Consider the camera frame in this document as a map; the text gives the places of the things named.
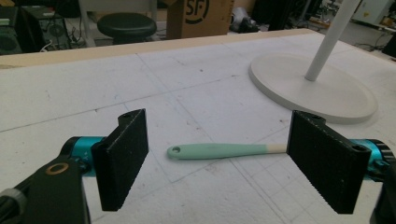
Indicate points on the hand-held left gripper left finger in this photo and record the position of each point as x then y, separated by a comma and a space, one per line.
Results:
121, 161

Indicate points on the brown cardboard box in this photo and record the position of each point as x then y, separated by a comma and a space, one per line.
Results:
199, 18

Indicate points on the black computer case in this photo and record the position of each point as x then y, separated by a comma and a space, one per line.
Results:
29, 29

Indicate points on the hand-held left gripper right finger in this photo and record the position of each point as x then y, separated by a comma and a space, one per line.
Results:
327, 168

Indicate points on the black round stool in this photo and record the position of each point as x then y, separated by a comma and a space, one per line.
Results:
126, 27

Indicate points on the white round lamp stand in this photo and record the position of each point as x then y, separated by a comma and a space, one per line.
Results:
314, 87

